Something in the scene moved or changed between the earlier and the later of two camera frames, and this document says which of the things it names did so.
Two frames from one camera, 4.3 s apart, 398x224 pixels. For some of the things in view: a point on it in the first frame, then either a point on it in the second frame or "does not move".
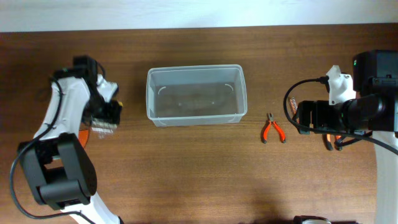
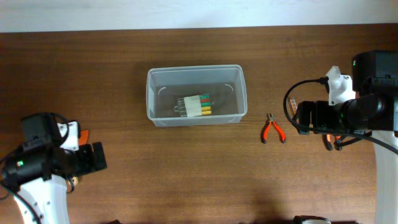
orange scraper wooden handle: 83,136 does not move
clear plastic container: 196,94 does not move
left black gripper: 113,112 -> 87,154
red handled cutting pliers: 267,129 does not move
